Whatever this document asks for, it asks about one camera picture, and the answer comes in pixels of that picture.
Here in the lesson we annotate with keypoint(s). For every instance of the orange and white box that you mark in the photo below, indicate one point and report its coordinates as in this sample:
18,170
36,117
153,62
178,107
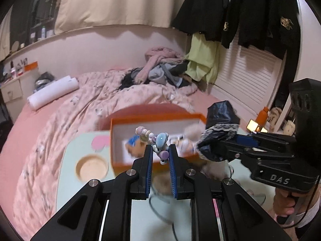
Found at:
31,66

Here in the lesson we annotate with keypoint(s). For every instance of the pink floral blanket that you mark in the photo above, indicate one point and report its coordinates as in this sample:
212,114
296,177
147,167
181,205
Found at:
75,105

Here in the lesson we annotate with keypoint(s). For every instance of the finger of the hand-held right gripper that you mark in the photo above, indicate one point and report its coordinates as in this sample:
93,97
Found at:
247,140
230,150

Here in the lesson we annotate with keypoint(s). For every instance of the white shelf unit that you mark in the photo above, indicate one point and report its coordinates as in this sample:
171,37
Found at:
285,108

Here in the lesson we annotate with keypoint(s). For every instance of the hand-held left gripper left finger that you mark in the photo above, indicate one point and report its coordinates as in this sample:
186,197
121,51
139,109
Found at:
150,173

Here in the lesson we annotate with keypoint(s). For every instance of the bear plush with blue hat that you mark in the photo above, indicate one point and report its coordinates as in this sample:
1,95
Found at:
133,146

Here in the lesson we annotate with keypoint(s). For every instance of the black garment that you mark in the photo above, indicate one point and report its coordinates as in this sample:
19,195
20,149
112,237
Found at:
128,80

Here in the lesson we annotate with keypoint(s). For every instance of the orange cardboard box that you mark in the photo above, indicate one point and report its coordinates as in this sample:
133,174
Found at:
155,117

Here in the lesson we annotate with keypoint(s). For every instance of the white bedside cabinet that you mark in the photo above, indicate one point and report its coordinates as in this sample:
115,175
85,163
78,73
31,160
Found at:
11,90

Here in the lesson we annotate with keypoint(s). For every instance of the white fur pom-pom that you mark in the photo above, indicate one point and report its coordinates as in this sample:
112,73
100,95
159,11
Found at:
191,131

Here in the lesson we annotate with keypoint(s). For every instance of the beige cloth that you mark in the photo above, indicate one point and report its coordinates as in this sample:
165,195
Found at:
274,114

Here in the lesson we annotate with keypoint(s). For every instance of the person's right hand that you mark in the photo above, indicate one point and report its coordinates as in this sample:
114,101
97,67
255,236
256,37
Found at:
282,203

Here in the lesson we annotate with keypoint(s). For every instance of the white louvered door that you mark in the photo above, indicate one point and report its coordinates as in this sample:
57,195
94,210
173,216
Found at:
250,80

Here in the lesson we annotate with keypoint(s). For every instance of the white paper roll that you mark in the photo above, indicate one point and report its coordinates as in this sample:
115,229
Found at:
52,91

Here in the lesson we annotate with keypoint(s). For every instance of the white bottle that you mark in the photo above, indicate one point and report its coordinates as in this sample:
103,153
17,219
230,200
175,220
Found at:
43,32

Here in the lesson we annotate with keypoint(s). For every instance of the grey blue garment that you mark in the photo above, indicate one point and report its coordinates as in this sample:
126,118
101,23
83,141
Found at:
158,75

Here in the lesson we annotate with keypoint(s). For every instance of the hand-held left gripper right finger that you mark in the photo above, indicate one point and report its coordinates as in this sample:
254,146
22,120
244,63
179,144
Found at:
173,170

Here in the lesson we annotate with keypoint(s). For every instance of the light green garment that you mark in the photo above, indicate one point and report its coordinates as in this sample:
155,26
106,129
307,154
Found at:
200,60

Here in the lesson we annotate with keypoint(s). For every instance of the white mug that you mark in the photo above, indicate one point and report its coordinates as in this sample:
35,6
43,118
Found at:
289,128

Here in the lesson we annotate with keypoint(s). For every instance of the pink knitted scarf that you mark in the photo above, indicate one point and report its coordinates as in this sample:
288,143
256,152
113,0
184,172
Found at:
160,55

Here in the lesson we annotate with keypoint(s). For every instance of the beige curtain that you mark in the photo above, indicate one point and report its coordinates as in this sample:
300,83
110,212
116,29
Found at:
112,2

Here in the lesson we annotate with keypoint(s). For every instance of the black lace-trimmed cloth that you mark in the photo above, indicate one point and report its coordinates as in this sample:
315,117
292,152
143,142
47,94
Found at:
220,115

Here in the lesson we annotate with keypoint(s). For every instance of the mint green lap table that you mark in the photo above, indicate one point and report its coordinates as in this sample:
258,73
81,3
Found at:
72,195

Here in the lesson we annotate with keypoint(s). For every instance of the lit phone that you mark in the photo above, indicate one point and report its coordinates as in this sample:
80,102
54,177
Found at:
253,125

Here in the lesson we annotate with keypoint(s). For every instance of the orange bottle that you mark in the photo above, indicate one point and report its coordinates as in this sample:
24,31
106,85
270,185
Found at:
262,116

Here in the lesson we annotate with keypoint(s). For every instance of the dark grey bag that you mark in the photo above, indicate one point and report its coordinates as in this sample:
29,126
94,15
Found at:
44,79

